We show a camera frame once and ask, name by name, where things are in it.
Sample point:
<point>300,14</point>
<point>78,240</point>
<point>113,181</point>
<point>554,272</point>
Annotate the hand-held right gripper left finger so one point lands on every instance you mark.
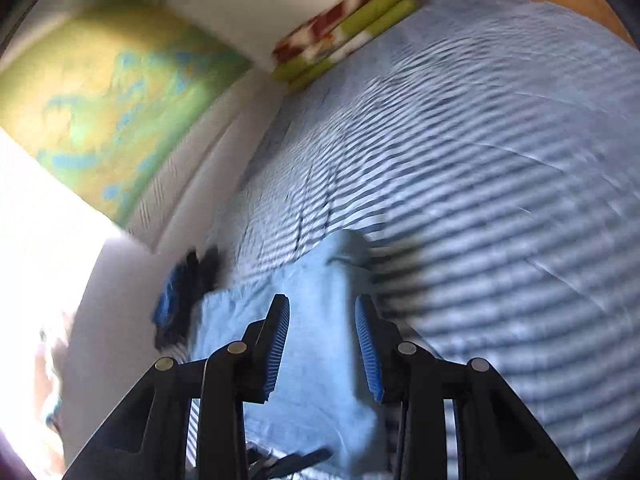
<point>277,350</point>

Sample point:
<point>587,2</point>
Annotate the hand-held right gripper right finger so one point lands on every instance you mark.
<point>367,350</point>

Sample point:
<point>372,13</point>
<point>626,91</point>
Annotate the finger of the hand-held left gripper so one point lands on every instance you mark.
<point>300,461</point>

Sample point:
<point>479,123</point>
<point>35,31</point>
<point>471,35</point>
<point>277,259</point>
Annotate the blue cloth garment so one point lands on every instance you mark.
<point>320,280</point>

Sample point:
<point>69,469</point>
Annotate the black garment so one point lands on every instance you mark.
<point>205,272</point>

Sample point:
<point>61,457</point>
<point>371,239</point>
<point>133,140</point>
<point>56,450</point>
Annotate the dark blue garment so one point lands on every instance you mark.
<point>167,297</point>

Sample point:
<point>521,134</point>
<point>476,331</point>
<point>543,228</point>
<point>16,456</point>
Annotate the striped bed blanket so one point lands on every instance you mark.
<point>475,185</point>

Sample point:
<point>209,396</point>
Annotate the folded green floral blanket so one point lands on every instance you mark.
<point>360,25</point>

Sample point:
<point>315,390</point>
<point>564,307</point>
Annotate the wall map poster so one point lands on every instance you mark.
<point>110,100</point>

